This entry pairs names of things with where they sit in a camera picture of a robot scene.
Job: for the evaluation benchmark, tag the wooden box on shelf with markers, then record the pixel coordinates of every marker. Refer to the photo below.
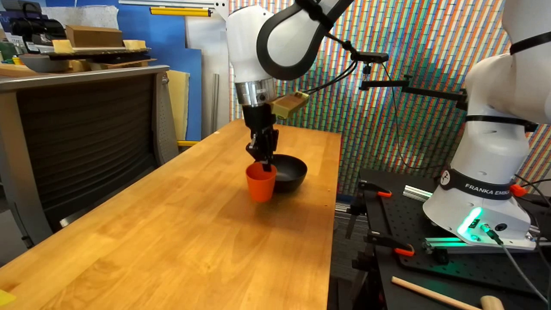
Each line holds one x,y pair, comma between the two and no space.
94,36

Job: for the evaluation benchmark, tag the lower orange black clamp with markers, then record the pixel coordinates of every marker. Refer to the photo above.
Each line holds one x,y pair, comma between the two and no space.
398,247

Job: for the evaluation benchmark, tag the tan wrist camera box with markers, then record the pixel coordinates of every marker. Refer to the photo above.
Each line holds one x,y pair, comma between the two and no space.
288,104

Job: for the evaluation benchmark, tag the orange black clamp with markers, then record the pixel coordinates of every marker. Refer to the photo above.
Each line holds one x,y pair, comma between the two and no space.
366,191
398,247

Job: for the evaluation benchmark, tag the orange plastic cup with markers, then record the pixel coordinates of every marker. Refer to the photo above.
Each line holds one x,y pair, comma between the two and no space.
261,181

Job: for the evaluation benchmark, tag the black camera on boom arm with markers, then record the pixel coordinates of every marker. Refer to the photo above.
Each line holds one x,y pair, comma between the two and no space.
405,85

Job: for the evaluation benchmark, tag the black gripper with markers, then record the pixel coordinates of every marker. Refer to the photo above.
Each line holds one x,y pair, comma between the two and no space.
264,135

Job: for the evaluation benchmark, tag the yellow level bar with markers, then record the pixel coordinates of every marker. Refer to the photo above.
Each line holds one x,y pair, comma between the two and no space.
180,11

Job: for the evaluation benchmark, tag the blue board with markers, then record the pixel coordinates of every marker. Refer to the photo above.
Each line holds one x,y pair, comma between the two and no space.
166,38

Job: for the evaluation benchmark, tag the black bowl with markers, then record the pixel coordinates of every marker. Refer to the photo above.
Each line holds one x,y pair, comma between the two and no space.
290,173

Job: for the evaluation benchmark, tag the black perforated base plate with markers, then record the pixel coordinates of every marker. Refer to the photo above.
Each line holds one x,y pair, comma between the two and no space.
457,272

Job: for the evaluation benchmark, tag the upper orange black clamp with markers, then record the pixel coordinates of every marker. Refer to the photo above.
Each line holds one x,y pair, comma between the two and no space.
366,191

